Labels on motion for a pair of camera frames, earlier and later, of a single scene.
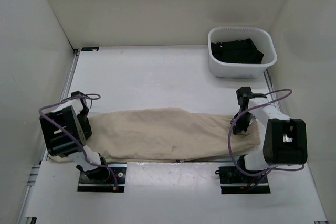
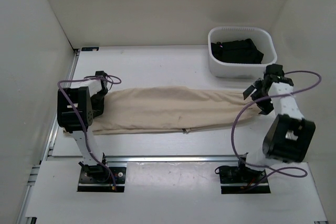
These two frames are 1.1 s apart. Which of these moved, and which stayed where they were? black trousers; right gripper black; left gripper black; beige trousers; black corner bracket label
Moved: beige trousers; right gripper black; left gripper black
Stayed: black corner bracket label; black trousers
